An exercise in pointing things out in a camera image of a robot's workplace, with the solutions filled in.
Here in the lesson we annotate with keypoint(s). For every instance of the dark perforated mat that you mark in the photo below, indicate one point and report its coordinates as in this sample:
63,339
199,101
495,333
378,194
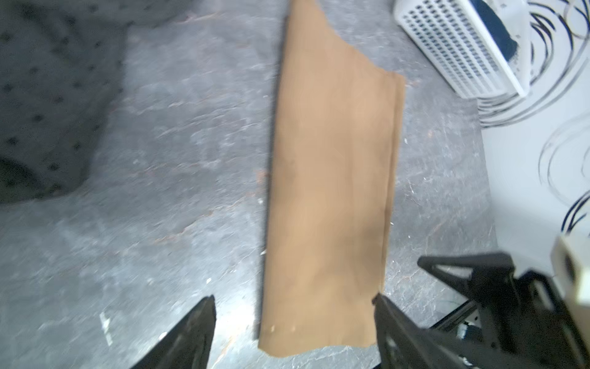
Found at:
61,68

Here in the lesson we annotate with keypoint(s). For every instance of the white perforated plastic basket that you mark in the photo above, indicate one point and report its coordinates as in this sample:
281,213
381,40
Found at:
458,42

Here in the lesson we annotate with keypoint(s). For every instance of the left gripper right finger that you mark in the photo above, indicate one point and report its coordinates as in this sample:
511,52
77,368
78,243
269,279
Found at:
402,344

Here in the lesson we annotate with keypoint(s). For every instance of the tan brown skirt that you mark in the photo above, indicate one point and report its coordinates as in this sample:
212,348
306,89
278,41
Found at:
336,139

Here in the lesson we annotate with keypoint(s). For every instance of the blue denim skirt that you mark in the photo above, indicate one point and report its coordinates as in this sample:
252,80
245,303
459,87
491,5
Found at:
507,46

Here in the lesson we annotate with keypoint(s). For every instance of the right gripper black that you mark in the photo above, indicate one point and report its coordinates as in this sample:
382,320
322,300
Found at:
530,320

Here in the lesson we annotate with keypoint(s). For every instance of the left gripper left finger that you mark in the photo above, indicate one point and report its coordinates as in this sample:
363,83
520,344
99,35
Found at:
187,345

